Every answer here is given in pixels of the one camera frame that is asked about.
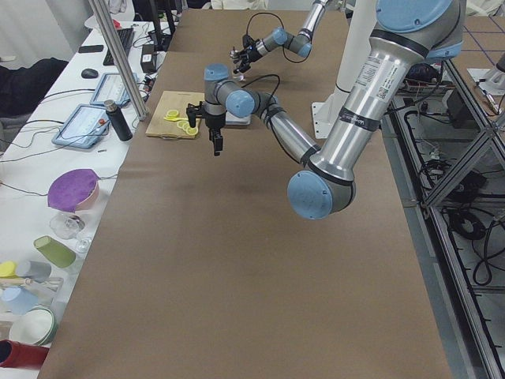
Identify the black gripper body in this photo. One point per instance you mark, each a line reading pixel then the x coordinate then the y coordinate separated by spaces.
pixel 215 122
pixel 250 54

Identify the wooden cutting board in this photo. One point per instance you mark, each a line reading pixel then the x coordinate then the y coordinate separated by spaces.
pixel 172 100

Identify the green plastic cup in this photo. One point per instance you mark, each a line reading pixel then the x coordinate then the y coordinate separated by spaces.
pixel 54 251

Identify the yellow plastic cup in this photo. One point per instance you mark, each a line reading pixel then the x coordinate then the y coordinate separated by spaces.
pixel 8 269

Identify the light blue plastic cup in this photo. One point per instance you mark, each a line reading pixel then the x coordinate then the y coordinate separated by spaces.
pixel 19 300

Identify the yellow plastic knife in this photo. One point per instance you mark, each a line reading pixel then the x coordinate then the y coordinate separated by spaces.
pixel 175 119

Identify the near teach pendant tablet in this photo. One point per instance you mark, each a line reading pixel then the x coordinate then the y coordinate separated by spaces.
pixel 84 128

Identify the black smartphone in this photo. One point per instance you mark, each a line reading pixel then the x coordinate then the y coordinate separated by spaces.
pixel 90 49

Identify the lemon slice near board end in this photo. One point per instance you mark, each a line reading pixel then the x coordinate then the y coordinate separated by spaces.
pixel 192 131

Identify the teach pendant tablet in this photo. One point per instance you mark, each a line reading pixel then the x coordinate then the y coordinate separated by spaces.
pixel 110 86
pixel 84 128

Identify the aluminium frame post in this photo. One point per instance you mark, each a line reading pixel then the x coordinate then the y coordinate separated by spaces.
pixel 106 25

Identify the red cup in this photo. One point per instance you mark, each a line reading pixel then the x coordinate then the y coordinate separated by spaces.
pixel 22 356

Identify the black power adapter box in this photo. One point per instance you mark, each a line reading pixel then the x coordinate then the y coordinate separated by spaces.
pixel 148 59

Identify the far teach pendant tablet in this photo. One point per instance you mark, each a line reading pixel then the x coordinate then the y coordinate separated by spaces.
pixel 110 86

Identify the black thermos bottle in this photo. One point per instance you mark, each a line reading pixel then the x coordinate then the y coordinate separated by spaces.
pixel 117 120

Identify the black keyboard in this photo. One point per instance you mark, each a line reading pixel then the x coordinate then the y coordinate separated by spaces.
pixel 125 36

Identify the grey plastic cup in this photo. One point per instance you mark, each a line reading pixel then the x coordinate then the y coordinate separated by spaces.
pixel 35 270

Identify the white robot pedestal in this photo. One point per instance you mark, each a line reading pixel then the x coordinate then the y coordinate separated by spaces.
pixel 356 50

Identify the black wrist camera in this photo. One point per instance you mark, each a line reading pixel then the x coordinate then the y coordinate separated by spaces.
pixel 248 42
pixel 194 112

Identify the middle lemon slice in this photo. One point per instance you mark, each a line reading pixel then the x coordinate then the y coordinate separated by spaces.
pixel 185 127

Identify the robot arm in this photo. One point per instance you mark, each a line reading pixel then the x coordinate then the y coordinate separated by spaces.
pixel 295 48
pixel 386 38

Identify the silver kitchen scale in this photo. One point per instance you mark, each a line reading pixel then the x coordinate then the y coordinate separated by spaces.
pixel 232 120

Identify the white green bowl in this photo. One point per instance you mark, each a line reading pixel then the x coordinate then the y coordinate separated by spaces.
pixel 36 327

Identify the black computer mouse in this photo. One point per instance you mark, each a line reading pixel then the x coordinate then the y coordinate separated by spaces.
pixel 89 73

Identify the clear wine glass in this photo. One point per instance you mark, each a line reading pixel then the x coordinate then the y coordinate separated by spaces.
pixel 71 227

